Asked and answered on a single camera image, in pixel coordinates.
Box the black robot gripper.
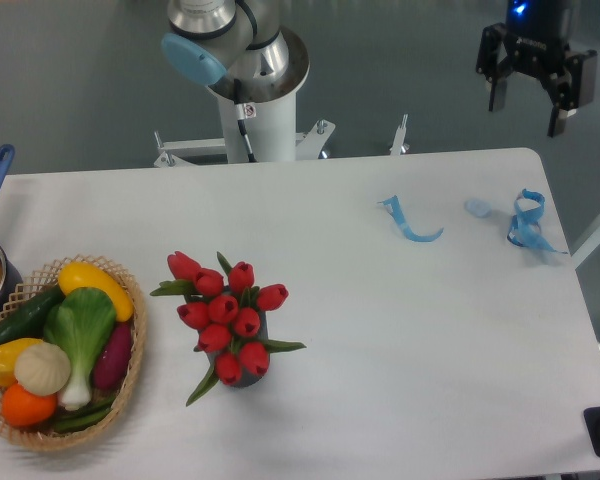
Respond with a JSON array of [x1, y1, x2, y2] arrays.
[[475, 21, 597, 137]]

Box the red tulip bouquet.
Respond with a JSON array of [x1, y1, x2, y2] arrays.
[[151, 251, 306, 406]]

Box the silver robot arm blue cap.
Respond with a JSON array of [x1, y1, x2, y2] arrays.
[[161, 1, 597, 137]]

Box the dark grey vase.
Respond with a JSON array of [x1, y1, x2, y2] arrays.
[[205, 286, 270, 388]]

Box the small light blue cap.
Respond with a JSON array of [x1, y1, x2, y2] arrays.
[[464, 198, 492, 218]]

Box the yellow squash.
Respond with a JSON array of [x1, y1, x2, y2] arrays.
[[58, 261, 134, 322]]

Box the purple sweet potato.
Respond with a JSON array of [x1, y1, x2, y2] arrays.
[[92, 323, 132, 390]]

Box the green bok choy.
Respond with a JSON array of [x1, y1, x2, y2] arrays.
[[43, 287, 116, 411]]

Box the green cucumber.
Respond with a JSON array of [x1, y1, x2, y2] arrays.
[[0, 285, 65, 345]]

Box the green bean pods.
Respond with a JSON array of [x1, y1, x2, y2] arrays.
[[51, 396, 115, 434]]

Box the beige steamed bun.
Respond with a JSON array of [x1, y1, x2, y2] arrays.
[[14, 342, 71, 396]]

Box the yellow bell pepper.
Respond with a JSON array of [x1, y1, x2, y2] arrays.
[[0, 338, 43, 388]]

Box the woven wicker basket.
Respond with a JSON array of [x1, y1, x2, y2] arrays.
[[0, 255, 147, 452]]

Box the orange fruit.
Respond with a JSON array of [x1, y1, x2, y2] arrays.
[[1, 383, 57, 427]]

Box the blue tangled strap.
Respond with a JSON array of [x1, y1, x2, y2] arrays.
[[506, 188, 570, 256]]

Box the blue curved strap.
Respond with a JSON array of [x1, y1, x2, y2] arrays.
[[377, 195, 445, 244]]

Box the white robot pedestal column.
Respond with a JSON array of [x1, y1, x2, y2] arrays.
[[216, 93, 296, 164]]

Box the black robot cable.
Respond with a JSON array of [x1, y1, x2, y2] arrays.
[[232, 77, 258, 164]]

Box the white metal base frame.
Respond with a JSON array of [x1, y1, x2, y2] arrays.
[[153, 113, 410, 168]]

